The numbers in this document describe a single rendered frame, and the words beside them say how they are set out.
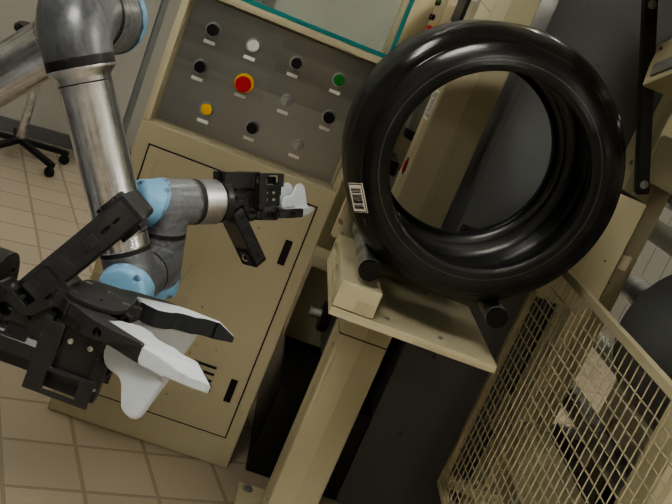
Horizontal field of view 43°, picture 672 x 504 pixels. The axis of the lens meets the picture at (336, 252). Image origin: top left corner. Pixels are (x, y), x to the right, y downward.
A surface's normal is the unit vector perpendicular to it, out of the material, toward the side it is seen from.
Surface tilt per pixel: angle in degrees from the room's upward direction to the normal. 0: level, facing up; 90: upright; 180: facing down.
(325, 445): 90
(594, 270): 90
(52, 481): 0
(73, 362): 82
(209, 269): 90
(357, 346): 90
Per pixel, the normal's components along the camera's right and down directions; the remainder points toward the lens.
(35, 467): 0.37, -0.89
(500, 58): 0.02, 0.11
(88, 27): 0.55, -0.13
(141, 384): -0.50, -0.08
